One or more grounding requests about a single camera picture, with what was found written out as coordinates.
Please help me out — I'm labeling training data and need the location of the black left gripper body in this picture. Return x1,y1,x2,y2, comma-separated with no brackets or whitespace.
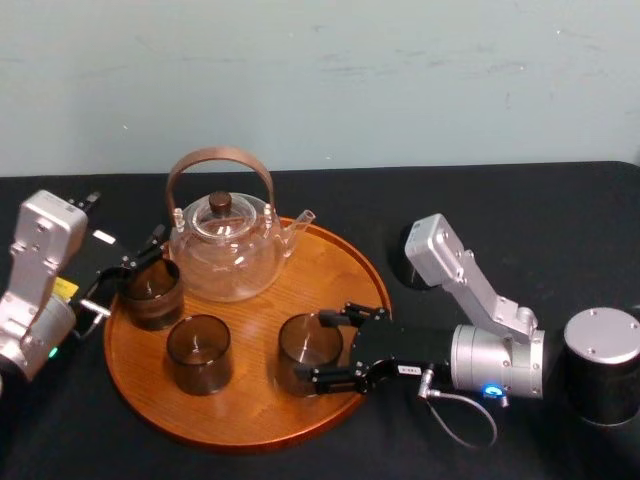
52,227,134,306

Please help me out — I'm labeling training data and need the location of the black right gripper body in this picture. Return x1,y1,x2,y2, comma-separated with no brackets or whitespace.
348,313,455,397

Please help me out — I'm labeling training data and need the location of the smoky glass cup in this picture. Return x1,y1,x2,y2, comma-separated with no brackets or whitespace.
166,314,234,397
276,312,347,399

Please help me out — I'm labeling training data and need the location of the round wooden tray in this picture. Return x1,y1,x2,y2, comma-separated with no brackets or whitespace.
103,215,393,449

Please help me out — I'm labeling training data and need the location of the smoky glass with wooden sleeve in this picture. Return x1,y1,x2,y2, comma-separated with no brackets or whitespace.
118,257,185,332

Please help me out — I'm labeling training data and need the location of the glass teapot lid, wooden knob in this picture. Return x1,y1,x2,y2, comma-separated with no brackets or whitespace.
192,191,259,237

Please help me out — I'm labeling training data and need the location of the black table cloth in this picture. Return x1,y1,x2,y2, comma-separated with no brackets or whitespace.
0,160,640,480

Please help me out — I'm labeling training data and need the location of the left gripper thin dark cable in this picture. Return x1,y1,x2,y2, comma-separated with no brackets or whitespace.
72,297,112,344

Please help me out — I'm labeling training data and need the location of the glass teapot with wooden handle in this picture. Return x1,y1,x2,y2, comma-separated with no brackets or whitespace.
166,146,317,303

